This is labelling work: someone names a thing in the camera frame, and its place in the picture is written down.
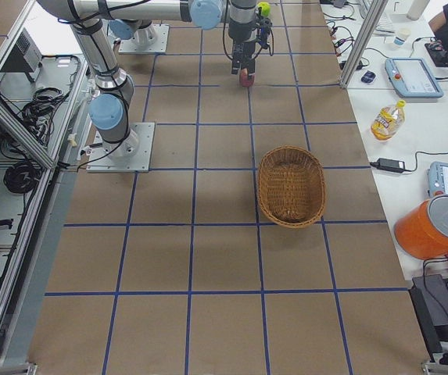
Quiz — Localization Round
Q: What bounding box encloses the grey control box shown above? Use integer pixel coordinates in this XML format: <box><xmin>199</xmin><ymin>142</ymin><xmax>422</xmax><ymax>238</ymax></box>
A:
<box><xmin>0</xmin><ymin>28</ymin><xmax>42</xmax><ymax>83</ymax></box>

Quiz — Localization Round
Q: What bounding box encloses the green apple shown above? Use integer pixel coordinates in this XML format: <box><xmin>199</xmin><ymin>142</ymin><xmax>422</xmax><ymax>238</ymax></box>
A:
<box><xmin>257</xmin><ymin>1</ymin><xmax>271</xmax><ymax>17</ymax></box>

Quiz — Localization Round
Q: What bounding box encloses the orange bucket with lid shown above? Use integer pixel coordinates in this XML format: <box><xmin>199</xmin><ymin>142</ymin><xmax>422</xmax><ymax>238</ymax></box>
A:
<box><xmin>393</xmin><ymin>194</ymin><xmax>448</xmax><ymax>260</ymax></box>

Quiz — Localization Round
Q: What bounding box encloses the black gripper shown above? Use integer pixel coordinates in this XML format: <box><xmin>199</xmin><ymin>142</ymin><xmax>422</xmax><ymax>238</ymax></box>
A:
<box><xmin>228</xmin><ymin>1</ymin><xmax>272</xmax><ymax>77</ymax></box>

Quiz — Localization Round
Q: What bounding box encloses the red apple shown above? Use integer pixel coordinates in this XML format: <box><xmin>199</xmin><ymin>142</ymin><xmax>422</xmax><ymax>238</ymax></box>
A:
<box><xmin>239</xmin><ymin>69</ymin><xmax>255</xmax><ymax>88</ymax></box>

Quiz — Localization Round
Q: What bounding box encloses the blue teach pendant far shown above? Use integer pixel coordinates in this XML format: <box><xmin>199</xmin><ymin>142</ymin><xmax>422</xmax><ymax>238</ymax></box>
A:
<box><xmin>384</xmin><ymin>58</ymin><xmax>443</xmax><ymax>99</ymax></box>

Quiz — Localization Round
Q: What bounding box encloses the black power adapter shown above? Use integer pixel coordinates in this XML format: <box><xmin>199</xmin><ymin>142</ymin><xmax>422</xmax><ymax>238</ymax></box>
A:
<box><xmin>370</xmin><ymin>158</ymin><xmax>406</xmax><ymax>173</ymax></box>

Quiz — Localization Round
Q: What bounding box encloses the orange juice bottle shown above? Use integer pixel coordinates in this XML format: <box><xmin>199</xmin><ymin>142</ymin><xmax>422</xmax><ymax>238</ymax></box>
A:
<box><xmin>371</xmin><ymin>99</ymin><xmax>407</xmax><ymax>141</ymax></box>

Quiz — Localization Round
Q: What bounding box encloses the white paper cup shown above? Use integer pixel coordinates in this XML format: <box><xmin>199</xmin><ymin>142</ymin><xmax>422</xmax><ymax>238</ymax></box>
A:
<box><xmin>392</xmin><ymin>27</ymin><xmax>410</xmax><ymax>48</ymax></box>

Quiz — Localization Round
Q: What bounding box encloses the oval wicker basket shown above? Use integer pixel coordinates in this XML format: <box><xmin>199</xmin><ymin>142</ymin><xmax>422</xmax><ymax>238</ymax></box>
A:
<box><xmin>257</xmin><ymin>145</ymin><xmax>326</xmax><ymax>229</ymax></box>

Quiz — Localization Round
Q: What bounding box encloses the coiled black cable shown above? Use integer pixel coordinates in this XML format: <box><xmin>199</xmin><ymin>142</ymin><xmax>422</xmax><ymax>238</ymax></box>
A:
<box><xmin>3</xmin><ymin>159</ymin><xmax>39</xmax><ymax>195</ymax></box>

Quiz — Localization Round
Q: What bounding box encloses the aluminium frame post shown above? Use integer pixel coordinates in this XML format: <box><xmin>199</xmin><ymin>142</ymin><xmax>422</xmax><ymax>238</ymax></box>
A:
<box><xmin>339</xmin><ymin>0</ymin><xmax>388</xmax><ymax>89</ymax></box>

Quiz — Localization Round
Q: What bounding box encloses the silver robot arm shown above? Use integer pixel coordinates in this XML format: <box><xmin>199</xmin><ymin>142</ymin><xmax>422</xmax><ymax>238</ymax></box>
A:
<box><xmin>109</xmin><ymin>1</ymin><xmax>274</xmax><ymax>87</ymax></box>
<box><xmin>38</xmin><ymin>1</ymin><xmax>225</xmax><ymax>161</ymax></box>

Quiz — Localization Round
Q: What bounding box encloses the white bottle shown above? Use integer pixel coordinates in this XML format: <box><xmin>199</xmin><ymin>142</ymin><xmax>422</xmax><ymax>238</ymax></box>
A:
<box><xmin>407</xmin><ymin>0</ymin><xmax>429</xmax><ymax>21</ymax></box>

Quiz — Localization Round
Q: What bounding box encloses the black device on desk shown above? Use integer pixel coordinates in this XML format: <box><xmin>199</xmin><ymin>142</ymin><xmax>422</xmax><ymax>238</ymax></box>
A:
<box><xmin>409</xmin><ymin>274</ymin><xmax>448</xmax><ymax>366</ymax></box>

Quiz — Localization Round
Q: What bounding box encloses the aluminium frame rail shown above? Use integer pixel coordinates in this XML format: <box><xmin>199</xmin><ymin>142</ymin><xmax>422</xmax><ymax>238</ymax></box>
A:
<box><xmin>0</xmin><ymin>96</ymin><xmax>56</xmax><ymax>169</ymax></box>

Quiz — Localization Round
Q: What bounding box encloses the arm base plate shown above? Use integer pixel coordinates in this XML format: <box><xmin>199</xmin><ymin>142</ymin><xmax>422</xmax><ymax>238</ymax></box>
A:
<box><xmin>85</xmin><ymin>122</ymin><xmax>156</xmax><ymax>173</ymax></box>
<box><xmin>119</xmin><ymin>24</ymin><xmax>170</xmax><ymax>55</ymax></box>

